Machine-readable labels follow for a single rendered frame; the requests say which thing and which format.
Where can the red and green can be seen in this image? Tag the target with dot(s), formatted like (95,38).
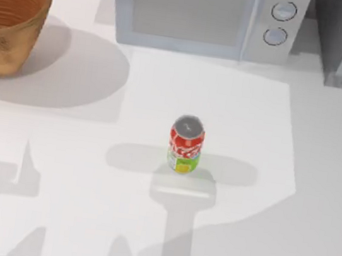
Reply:
(185,149)

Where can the microwave oven door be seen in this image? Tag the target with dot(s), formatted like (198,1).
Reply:
(186,15)

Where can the pale microwave oven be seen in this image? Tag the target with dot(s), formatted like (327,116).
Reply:
(264,56)

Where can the microwave oven knob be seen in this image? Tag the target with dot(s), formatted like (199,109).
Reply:
(284,10)
(275,36)

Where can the brown woven basket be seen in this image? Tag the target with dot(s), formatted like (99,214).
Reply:
(1,43)

